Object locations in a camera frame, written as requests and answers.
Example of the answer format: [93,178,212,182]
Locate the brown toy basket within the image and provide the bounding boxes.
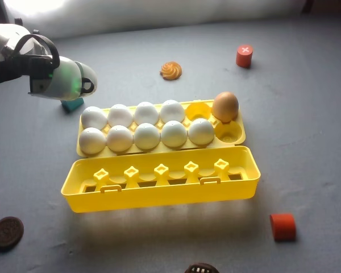
[184,262,220,273]

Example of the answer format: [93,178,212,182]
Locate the grey table cloth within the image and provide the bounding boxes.
[0,16,341,273]

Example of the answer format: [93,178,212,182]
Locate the yellow plastic egg box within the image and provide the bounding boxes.
[60,98,261,213]

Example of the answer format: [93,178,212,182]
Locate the orange swirl toy cookie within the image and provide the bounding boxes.
[159,61,183,81]

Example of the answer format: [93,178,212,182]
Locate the plain red cylinder block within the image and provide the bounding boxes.
[269,213,297,242]

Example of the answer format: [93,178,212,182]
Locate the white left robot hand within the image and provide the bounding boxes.
[0,17,98,102]

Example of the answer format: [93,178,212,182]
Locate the teal toy block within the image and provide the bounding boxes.
[60,96,85,113]

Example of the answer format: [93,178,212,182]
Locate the chocolate sandwich toy cookie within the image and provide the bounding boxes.
[0,216,25,251]

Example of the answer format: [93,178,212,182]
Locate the red cylinder with white cross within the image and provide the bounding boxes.
[235,44,255,69]

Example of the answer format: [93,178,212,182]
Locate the brown toy egg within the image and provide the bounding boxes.
[212,91,240,123]

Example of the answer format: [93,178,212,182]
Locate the white backdrop sheet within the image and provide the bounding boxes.
[1,0,341,39]

